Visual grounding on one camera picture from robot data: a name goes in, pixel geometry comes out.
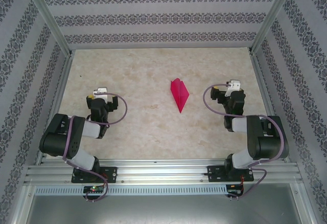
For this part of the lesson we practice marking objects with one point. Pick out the aluminium side rail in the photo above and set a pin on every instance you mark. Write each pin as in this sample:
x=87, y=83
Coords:
x=56, y=106
x=261, y=80

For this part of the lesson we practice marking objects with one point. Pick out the grey metal sheet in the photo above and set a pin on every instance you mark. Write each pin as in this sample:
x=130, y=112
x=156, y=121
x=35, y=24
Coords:
x=163, y=208

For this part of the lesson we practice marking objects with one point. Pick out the aluminium mounting rail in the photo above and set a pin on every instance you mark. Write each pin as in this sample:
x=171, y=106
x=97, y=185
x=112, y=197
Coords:
x=163, y=173

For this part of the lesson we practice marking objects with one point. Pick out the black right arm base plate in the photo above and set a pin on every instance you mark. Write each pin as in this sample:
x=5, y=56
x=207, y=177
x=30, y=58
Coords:
x=213, y=173

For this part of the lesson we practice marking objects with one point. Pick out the aluminium frame post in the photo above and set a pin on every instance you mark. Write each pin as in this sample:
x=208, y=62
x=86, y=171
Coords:
x=272, y=17
x=51, y=17

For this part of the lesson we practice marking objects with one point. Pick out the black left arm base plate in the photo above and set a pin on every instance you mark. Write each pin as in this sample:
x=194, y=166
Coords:
x=112, y=174

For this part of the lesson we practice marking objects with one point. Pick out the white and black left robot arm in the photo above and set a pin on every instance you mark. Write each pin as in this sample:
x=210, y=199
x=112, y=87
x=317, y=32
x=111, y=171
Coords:
x=92, y=129

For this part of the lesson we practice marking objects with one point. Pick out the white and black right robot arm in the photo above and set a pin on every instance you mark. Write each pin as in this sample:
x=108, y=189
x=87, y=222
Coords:
x=240, y=124

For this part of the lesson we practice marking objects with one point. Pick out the pink paper sheet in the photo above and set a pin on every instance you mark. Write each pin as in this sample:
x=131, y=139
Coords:
x=180, y=96

